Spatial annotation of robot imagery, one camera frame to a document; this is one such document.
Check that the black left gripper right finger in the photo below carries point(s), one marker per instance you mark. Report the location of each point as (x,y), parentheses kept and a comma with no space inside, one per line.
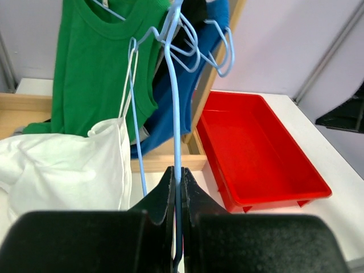
(218,241)

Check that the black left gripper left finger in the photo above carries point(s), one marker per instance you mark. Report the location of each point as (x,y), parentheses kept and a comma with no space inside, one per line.
(136,240)

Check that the white camisole tank top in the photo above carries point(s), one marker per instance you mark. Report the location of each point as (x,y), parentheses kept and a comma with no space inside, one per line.
(69,172)

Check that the light blue hanger of white top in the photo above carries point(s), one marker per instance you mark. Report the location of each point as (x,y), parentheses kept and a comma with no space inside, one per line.
(165,36)

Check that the green tank top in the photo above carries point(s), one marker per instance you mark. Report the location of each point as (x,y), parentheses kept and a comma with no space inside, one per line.
(145,104)

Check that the light blue hanger of green top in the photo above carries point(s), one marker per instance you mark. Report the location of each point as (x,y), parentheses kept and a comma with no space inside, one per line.
(109,10)

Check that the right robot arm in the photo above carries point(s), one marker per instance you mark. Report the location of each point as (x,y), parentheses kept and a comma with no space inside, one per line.
(348,116)

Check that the grey tank top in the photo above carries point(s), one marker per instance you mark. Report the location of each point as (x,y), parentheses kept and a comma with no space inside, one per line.
(143,131)

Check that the light blue hanger of black top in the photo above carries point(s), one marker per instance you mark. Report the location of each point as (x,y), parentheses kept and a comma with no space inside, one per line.
(191,41)

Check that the red plastic bin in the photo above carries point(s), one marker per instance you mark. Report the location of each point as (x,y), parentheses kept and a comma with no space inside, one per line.
(255,161)

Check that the wooden clothes rack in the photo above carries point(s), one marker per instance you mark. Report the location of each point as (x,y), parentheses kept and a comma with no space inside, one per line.
(28,111)

